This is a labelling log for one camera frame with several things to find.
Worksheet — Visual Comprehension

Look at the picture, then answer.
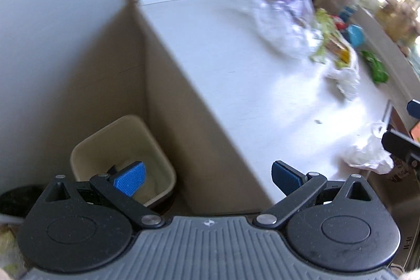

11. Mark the white plastic bag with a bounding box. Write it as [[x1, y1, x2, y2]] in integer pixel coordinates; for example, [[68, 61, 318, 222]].
[[341, 121, 394, 175]]

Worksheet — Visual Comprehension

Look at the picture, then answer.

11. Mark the clear plastic film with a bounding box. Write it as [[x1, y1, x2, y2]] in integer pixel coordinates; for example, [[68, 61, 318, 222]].
[[251, 0, 323, 59]]

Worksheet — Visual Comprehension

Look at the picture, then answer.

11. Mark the beige trash bin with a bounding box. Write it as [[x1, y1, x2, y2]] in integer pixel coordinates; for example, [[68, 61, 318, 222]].
[[70, 115, 177, 214]]

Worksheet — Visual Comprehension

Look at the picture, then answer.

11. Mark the green snack wrapper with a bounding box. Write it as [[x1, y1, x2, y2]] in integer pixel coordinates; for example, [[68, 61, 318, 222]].
[[361, 50, 389, 84]]

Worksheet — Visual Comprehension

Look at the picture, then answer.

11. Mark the white crumpled paper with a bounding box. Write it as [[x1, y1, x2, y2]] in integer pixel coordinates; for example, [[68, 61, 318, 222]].
[[324, 47, 360, 101]]

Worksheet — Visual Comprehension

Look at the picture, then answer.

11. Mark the yellow snack package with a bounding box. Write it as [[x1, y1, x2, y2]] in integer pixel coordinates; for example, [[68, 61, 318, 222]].
[[325, 35, 351, 69]]

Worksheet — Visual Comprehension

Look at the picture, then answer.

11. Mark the sprouting garlic bunch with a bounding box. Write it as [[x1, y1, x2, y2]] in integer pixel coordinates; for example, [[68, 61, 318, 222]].
[[374, 0, 419, 45]]

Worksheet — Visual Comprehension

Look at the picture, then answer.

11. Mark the red snack wrapper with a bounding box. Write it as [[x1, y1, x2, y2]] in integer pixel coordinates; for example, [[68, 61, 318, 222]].
[[332, 15, 348, 31]]

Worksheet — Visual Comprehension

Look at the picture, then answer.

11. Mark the green lettuce leaf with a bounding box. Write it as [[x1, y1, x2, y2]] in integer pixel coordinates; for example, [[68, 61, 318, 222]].
[[310, 8, 342, 63]]

